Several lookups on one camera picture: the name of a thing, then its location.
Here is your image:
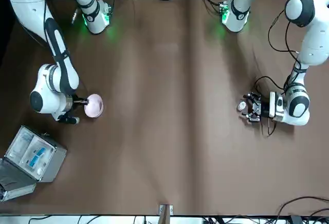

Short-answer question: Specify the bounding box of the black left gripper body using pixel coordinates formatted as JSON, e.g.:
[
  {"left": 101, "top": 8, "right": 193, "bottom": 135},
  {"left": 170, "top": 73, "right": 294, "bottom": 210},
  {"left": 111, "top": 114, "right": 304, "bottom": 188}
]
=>
[{"left": 258, "top": 101, "right": 271, "bottom": 119}]

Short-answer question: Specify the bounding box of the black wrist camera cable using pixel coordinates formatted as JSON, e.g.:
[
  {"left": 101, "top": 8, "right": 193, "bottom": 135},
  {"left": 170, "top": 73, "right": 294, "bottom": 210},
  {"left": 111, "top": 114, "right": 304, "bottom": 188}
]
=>
[{"left": 253, "top": 76, "right": 290, "bottom": 136}]

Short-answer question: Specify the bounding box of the black cable with metal connector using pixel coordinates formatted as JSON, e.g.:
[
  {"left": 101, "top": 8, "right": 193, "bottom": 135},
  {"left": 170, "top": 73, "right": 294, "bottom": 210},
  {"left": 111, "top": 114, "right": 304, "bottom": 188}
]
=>
[
  {"left": 71, "top": 7, "right": 79, "bottom": 26},
  {"left": 267, "top": 9, "right": 308, "bottom": 92}
]

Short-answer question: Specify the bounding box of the blue and white packet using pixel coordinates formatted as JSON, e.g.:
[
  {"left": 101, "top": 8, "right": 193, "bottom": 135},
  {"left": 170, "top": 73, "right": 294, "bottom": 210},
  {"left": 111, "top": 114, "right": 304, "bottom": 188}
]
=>
[{"left": 28, "top": 146, "right": 46, "bottom": 167}]

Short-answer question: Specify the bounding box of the aluminium camera post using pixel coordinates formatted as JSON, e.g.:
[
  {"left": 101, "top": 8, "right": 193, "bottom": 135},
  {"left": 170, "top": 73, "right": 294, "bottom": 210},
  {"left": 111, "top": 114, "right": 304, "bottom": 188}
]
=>
[{"left": 158, "top": 203, "right": 174, "bottom": 224}]

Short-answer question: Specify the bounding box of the black base cable bundle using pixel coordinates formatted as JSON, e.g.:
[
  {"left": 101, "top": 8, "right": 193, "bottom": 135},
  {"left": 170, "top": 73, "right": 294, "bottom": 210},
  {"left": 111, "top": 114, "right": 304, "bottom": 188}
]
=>
[{"left": 203, "top": 0, "right": 222, "bottom": 15}]

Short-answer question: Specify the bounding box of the open silver aluminium case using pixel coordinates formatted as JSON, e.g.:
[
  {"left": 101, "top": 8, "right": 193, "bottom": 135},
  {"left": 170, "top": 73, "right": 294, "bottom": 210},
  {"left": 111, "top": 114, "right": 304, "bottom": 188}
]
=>
[{"left": 0, "top": 124, "right": 68, "bottom": 202}]

